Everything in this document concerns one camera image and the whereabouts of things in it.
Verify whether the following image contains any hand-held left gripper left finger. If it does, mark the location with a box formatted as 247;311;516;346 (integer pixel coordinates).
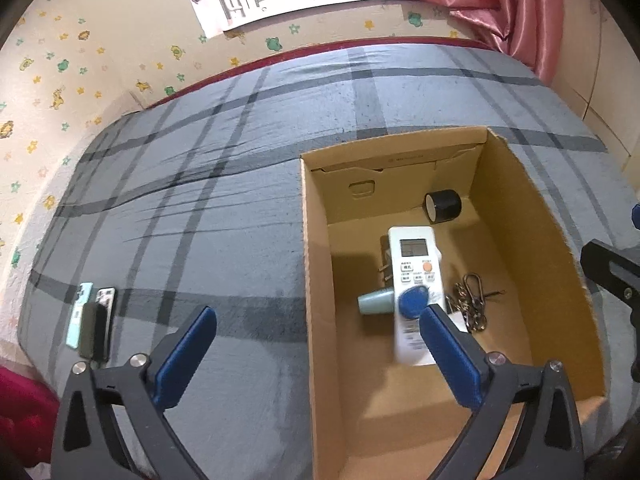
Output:
50;305;218;480

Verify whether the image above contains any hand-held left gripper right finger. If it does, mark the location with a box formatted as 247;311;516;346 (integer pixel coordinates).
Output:
420;304;586;480

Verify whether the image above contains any key bunch with carabiner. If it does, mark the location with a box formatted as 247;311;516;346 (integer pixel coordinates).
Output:
445;273;506;333

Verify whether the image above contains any blue key fob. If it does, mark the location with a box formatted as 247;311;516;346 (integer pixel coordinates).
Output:
396;285;432;320

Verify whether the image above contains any brown cardboard box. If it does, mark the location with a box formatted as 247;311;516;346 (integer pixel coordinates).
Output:
300;126;608;480

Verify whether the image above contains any white remote control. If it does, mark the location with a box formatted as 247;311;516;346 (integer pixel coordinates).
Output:
388;226;448;366

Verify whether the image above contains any black tape roll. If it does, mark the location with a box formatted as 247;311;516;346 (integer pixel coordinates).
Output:
425;189;462;224

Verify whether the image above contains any dark phone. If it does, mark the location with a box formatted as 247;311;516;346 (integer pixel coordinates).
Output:
80;301;110;363

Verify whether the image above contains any mint green phone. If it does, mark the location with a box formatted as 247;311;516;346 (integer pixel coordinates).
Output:
66;282;94;350

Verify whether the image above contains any cream cabinet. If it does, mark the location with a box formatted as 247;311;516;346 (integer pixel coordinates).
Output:
550;0;640;171

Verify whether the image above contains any red cloth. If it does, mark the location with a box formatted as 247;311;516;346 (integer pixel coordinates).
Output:
0;365;61;466

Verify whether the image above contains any grey plaid blanket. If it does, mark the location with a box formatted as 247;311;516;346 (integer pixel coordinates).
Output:
17;42;640;480

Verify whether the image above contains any pink satin curtain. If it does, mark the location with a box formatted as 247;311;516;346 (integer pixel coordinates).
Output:
407;0;566;83

